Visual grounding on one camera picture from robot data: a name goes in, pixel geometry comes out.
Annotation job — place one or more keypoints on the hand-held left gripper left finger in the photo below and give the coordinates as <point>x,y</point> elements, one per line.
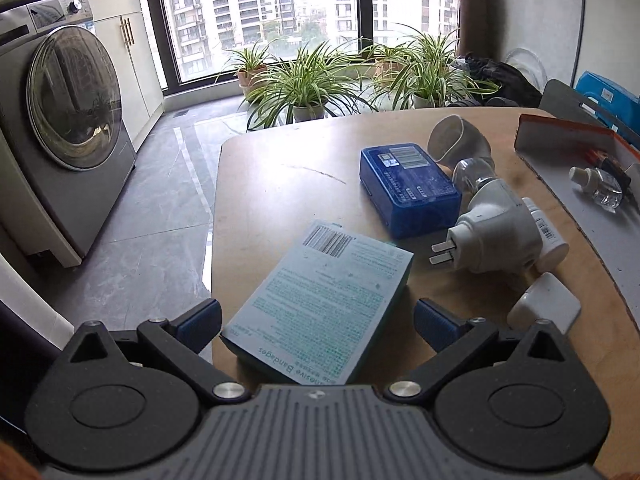
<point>200,322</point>

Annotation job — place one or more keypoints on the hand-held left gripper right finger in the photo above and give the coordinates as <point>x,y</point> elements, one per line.
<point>435,325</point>

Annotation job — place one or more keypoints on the white charger adapter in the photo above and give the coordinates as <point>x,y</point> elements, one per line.
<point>545,302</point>

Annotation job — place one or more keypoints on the grey plug-in vaporiser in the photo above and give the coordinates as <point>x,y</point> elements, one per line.
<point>495,230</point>

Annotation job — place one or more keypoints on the teal bandage box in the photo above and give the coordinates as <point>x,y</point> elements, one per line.
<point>320,300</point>

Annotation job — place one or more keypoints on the white pill bottle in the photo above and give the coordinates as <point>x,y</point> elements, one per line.
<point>547,240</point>

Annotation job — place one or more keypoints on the blue plastic box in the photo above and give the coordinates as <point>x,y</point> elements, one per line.
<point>405,185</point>

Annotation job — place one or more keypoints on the clear glass refill bottle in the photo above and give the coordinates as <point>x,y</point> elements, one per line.
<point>600,187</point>

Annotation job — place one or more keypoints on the orange cardboard box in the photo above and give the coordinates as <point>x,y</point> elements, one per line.
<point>560,140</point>

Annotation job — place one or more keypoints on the grey cup-shaped cover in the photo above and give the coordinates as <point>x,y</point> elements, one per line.
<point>470,142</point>

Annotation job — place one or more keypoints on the black dumbbell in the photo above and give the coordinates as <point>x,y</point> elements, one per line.
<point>502,102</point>
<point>465,103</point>

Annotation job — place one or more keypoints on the spider plant in white pot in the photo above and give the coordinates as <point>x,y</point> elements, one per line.
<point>430,100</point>
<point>307,110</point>

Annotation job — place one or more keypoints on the white cabinet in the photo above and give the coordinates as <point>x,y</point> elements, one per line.
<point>135,80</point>

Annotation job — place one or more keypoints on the grey washing machine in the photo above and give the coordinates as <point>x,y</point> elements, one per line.
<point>75,100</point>

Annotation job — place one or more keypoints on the spider plant in terracotta pot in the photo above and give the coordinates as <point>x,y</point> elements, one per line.
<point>390,67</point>
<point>252,72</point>

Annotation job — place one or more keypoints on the black bag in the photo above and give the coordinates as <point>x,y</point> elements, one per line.
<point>500,77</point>

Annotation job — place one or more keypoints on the clear round plastic cover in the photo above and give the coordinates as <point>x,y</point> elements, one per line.
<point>520,51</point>

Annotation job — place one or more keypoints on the blue plastic stool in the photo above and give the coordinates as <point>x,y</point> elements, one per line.
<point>607,90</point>

